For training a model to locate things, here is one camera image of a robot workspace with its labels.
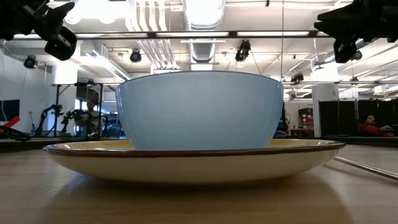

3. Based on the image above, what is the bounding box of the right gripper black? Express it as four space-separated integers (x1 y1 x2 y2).
313 0 398 64

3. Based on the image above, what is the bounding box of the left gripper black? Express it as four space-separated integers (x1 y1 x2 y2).
0 0 78 62

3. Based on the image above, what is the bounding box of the silver metal fork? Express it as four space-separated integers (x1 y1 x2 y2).
334 156 398 181

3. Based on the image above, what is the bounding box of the light blue bowl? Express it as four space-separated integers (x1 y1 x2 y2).
115 70 284 151

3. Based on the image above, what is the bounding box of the yellow round plate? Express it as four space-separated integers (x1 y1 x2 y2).
42 138 346 184

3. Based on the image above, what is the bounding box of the black room partition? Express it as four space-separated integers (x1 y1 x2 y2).
318 99 398 138

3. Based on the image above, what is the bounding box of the shelf with red boxes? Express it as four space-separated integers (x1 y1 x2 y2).
297 107 314 137

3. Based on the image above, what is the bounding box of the person in red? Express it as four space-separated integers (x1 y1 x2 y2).
357 114 395 138

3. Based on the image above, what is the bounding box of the person at robot station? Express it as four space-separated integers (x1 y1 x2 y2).
81 101 105 138

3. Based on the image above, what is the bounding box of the red flat object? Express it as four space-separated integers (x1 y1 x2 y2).
0 115 21 135

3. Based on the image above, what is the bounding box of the black background stand frame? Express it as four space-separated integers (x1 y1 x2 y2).
51 82 105 139

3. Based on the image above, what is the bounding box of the black frame-mounted spotlight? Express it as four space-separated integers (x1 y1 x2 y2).
234 39 252 62
129 49 142 63

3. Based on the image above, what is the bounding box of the silver ceiling air duct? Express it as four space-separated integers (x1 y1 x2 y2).
183 0 225 63

